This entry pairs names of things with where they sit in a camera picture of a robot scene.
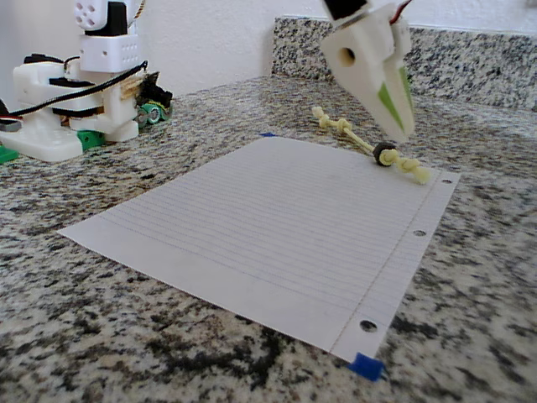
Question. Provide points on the lined white paper sheet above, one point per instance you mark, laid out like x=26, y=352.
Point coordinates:
x=251, y=231

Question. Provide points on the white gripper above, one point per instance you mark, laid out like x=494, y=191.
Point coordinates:
x=364, y=71

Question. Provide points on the wooden shim stack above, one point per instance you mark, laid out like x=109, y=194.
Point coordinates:
x=128, y=90

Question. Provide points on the granite backsplash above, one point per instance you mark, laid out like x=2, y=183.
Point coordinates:
x=461, y=63

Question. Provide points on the green table clamp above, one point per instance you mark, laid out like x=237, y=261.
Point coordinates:
x=6, y=155
x=90, y=140

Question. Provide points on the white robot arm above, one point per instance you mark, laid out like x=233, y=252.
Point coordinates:
x=109, y=50

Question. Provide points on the blue tape piece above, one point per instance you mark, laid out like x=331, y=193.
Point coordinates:
x=366, y=366
x=267, y=135

